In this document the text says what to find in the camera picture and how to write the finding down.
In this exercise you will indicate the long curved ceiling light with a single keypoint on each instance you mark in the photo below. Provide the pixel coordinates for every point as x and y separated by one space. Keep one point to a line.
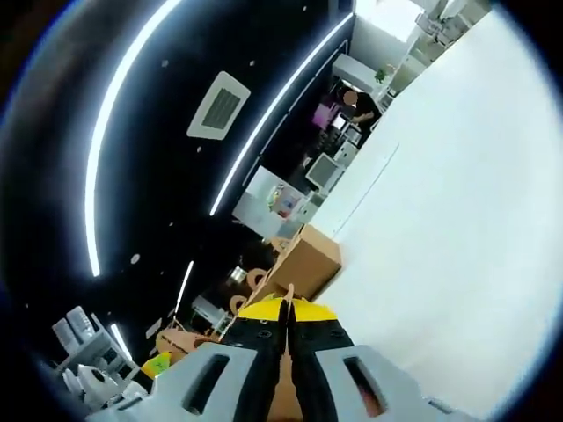
272 114
99 145

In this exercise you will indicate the ceiling air vent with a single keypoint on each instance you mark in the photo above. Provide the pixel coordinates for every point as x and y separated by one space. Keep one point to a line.
218 106

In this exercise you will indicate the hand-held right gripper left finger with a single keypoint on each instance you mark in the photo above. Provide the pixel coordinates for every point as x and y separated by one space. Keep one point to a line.
184 387

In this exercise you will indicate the white display cabinet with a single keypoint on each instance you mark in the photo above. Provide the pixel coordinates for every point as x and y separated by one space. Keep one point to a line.
272 204

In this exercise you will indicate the pink screen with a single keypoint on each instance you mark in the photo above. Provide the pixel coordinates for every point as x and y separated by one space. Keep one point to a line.
324 115

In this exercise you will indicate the short ceiling light strip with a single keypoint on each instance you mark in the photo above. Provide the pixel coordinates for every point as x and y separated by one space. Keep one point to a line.
184 288

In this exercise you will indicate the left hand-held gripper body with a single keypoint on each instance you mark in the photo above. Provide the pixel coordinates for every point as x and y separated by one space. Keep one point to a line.
94 384

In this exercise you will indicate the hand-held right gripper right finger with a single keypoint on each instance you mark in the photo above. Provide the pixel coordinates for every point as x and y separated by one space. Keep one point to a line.
378 387

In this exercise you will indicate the potted green plant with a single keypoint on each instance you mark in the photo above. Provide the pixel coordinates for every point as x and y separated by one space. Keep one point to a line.
381 74

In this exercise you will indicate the metal storage shelf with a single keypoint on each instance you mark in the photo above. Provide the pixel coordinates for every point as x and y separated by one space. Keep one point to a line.
88 338

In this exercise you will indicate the white office chair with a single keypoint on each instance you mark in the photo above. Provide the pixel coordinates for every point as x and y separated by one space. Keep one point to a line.
323 171

